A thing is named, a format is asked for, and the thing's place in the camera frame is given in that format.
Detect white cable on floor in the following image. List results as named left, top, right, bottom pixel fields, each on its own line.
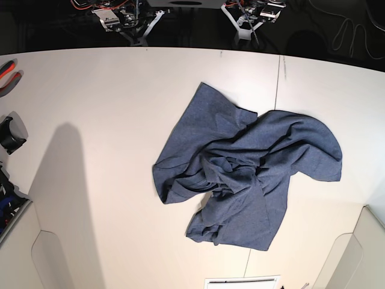
left=309, top=0, right=385, bottom=60

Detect bin of blue parts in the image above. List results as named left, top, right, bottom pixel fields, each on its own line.
left=1, top=162, right=31, bottom=237

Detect black cylindrical holder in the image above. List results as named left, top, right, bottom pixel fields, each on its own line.
left=1, top=116, right=26, bottom=155

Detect blue t-shirt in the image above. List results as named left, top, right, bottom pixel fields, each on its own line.
left=152, top=83, right=342, bottom=251

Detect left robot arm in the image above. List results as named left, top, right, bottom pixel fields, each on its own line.
left=220, top=0, right=287, bottom=47

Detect orange handled pliers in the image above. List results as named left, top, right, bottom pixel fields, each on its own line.
left=1, top=60, right=22, bottom=97

